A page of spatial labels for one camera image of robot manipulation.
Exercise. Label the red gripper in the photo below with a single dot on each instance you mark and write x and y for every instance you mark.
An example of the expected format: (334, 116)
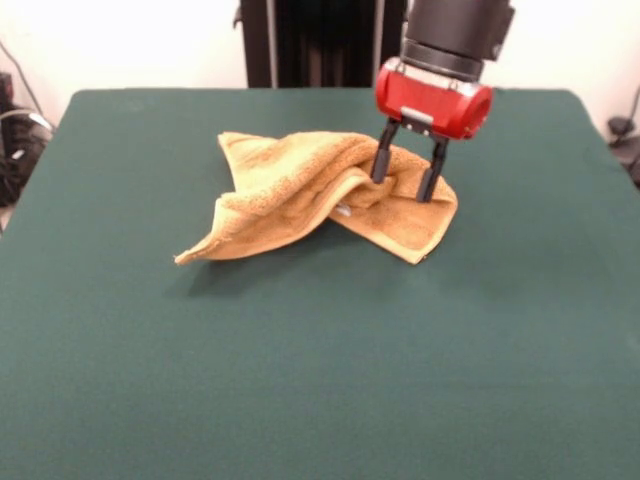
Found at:
(435, 105)

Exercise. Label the orange terry towel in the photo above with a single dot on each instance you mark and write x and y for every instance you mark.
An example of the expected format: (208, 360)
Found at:
(300, 200)

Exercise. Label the dark green table cloth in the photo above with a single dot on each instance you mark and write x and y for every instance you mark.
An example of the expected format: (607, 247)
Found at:
(200, 350)

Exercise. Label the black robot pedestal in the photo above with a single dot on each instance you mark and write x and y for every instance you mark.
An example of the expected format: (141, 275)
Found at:
(320, 45)

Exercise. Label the black camera stand base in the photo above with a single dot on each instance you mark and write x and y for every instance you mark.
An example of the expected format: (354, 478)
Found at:
(20, 150)
(622, 130)

